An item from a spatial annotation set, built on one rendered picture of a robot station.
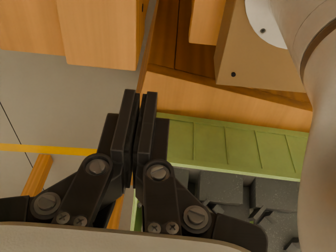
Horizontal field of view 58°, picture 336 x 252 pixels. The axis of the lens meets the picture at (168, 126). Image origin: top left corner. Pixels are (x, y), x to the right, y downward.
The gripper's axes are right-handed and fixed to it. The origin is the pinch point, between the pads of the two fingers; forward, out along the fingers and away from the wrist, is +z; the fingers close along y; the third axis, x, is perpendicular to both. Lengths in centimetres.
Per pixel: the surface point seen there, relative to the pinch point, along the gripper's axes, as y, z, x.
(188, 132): 8, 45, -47
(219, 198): 20, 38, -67
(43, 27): -23, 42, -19
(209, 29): 8.4, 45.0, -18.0
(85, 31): -14.3, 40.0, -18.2
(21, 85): -86, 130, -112
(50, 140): -79, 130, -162
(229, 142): 19, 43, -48
